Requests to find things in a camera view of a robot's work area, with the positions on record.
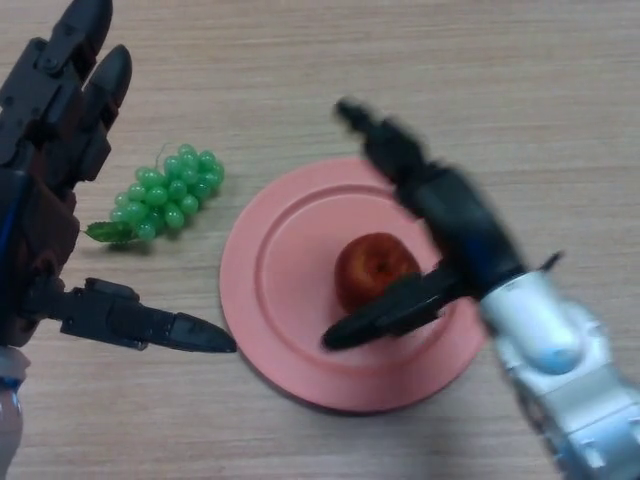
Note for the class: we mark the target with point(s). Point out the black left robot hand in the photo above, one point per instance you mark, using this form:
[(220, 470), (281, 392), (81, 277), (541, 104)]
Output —
[(35, 225)]

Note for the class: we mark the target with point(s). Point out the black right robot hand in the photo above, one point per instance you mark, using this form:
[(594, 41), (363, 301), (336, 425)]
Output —
[(465, 220)]

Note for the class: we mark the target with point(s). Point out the red apple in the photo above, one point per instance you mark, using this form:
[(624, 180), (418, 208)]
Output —
[(365, 265)]

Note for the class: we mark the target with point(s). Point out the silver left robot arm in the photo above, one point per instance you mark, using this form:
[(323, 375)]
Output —
[(7, 425)]

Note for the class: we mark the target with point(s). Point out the pink round plate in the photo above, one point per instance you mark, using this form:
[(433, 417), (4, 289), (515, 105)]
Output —
[(280, 300)]

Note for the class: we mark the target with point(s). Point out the green grape bunch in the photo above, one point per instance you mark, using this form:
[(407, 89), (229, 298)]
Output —
[(170, 195)]

